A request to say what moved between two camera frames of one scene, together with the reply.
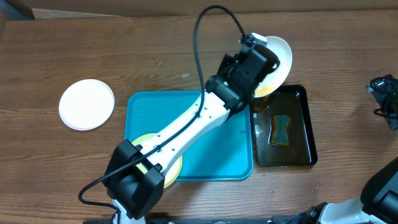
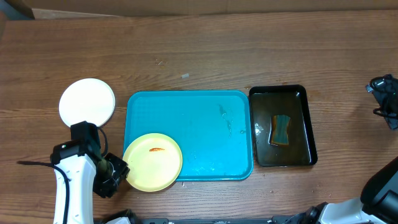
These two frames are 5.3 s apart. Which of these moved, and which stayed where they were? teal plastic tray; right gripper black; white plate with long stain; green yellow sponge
Moved: white plate with long stain
Stayed: right gripper black; teal plastic tray; green yellow sponge
